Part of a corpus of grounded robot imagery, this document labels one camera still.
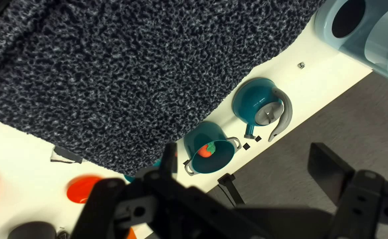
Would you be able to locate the black table edge bracket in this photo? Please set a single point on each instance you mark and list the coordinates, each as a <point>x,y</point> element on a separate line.
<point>231,187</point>

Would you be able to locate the teal toy pot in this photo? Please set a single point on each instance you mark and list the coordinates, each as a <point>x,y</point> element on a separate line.
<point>212,154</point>

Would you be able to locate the dark blue knitted sweater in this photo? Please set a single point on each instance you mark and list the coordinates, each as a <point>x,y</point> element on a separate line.
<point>128,74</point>

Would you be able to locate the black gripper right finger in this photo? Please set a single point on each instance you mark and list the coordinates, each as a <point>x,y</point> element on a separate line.
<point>362,203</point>

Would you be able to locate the orange toy plate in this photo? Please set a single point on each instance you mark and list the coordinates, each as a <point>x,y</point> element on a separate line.
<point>83,187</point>

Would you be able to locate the teal toy kettle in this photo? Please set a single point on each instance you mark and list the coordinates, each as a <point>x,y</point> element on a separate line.
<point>255,101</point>

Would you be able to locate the small table screw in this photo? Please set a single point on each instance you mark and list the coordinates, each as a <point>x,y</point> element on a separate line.
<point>301,65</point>

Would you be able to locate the light blue toy coffee maker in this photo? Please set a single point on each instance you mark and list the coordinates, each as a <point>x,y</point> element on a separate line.
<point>372,30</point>

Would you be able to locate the orange toy vegetable piece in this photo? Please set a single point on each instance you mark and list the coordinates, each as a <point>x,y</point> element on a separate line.
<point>207,150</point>

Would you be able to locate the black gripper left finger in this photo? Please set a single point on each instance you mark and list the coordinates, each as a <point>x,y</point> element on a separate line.
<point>115,207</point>

